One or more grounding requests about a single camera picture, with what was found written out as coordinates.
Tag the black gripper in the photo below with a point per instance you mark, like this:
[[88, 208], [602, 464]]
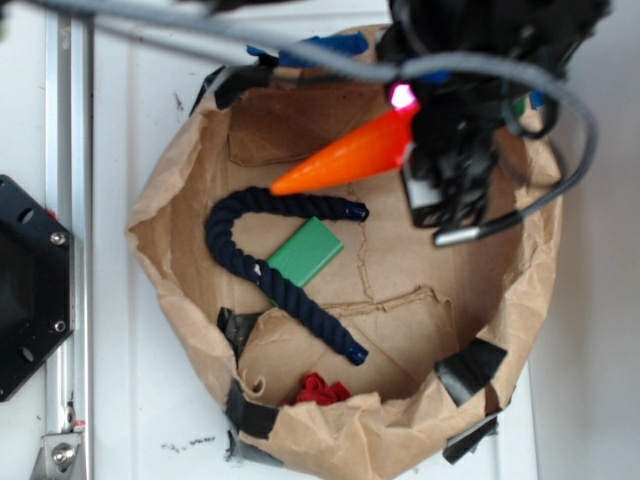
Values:
[[450, 161]]

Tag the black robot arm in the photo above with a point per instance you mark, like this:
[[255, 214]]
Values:
[[540, 33]]

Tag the orange toy carrot green top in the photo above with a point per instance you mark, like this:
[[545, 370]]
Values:
[[372, 149]]

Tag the metal corner bracket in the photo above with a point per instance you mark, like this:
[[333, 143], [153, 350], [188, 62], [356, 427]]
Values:
[[60, 457]]

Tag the red crumpled cloth piece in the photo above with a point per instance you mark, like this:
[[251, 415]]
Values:
[[314, 388]]

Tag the brown paper bag bin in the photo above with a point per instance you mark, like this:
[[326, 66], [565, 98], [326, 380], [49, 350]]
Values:
[[448, 330]]

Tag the green rectangular block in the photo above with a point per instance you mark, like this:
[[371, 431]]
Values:
[[306, 253]]

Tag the black octagonal mount plate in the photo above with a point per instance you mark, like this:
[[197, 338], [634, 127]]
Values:
[[36, 260]]

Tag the aluminium extrusion rail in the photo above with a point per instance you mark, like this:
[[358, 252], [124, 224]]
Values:
[[68, 193]]

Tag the blue masking tape piece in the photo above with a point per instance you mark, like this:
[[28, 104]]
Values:
[[335, 52]]

